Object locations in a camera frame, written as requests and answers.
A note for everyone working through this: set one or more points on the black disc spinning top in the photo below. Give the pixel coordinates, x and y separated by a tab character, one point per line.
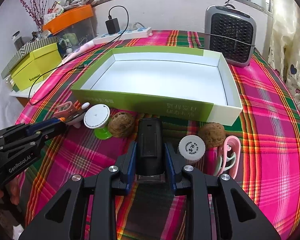
69	120

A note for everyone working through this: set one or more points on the grey chevron pattern box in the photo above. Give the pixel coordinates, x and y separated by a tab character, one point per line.
25	50

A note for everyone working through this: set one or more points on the orange lid storage bin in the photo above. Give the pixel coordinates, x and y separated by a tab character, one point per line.
72	28

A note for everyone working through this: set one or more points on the dark brown walnut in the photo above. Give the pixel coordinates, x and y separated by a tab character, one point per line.
213	134

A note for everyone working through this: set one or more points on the green and white cardboard tray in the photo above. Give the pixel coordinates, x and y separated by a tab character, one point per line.
185	83

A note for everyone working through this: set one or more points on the glass jar with dark lid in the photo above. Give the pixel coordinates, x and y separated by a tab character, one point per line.
17	40

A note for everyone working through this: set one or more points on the white disc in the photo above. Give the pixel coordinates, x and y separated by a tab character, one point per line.
96	118

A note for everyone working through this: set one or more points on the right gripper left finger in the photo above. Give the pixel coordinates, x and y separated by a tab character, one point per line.
65	215

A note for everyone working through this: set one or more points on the black power adapter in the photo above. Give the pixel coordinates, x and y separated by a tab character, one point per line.
112	25

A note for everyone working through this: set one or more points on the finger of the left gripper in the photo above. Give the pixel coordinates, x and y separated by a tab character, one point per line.
46	135
53	123

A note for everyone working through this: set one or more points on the black cylindrical electric device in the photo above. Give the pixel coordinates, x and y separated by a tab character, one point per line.
150	152

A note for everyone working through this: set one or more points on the person's left hand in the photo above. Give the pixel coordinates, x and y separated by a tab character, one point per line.
13	191

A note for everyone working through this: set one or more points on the heart patterned curtain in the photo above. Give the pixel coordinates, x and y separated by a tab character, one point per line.
284	50

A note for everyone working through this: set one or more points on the grey black fan heater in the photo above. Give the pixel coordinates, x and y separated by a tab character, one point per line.
230	32

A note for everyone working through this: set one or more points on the white blue power strip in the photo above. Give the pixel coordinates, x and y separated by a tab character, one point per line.
124	35

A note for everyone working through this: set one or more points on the white purple tube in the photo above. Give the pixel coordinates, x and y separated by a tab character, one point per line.
78	52

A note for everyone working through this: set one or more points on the yellow-green cardboard box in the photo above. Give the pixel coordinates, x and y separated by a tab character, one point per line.
35	65

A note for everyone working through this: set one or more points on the light brown walnut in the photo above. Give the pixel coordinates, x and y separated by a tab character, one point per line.
121	124

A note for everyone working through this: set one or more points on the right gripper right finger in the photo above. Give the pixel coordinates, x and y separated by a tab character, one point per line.
215	206

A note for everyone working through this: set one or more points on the pink clip with white insert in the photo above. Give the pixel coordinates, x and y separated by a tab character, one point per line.
64	110

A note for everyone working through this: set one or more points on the white ribbed cap bottle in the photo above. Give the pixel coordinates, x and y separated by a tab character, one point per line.
192	148

